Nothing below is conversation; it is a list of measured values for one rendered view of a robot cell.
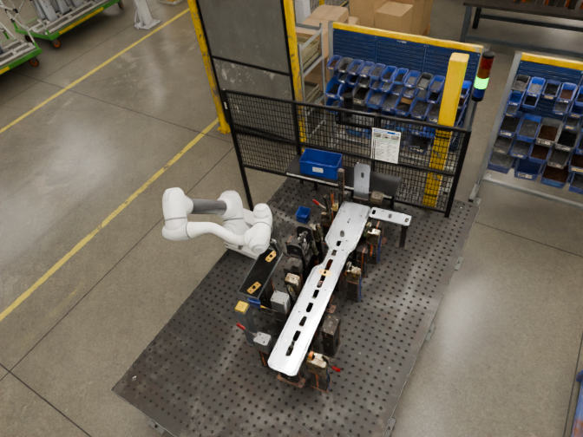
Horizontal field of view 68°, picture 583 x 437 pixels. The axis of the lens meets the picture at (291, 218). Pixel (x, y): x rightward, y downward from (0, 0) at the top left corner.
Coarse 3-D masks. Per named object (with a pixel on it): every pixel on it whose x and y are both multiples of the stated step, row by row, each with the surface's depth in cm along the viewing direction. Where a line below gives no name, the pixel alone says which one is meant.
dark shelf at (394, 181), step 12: (300, 156) 360; (288, 168) 352; (348, 168) 345; (324, 180) 338; (336, 180) 337; (348, 180) 336; (372, 180) 333; (384, 180) 332; (396, 180) 330; (384, 192) 323
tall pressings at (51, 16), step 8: (32, 0) 778; (40, 0) 762; (48, 0) 770; (56, 0) 790; (64, 0) 825; (72, 0) 814; (80, 0) 822; (88, 0) 843; (96, 0) 825; (40, 8) 785; (48, 8) 774; (56, 8) 811; (64, 8) 801; (48, 16) 783; (56, 16) 792
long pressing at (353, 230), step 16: (352, 208) 320; (368, 208) 318; (336, 224) 311; (352, 224) 310; (336, 240) 301; (352, 240) 300; (336, 256) 293; (336, 272) 284; (304, 288) 278; (320, 288) 277; (304, 304) 270; (320, 304) 269; (288, 320) 264; (288, 336) 257; (304, 336) 256; (272, 352) 251; (304, 352) 250; (272, 368) 245; (288, 368) 244
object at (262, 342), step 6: (258, 336) 252; (264, 336) 252; (270, 336) 251; (258, 342) 250; (264, 342) 249; (270, 342) 254; (258, 348) 256; (264, 348) 252; (270, 348) 256; (264, 354) 261; (270, 354) 262; (264, 360) 268; (264, 366) 276
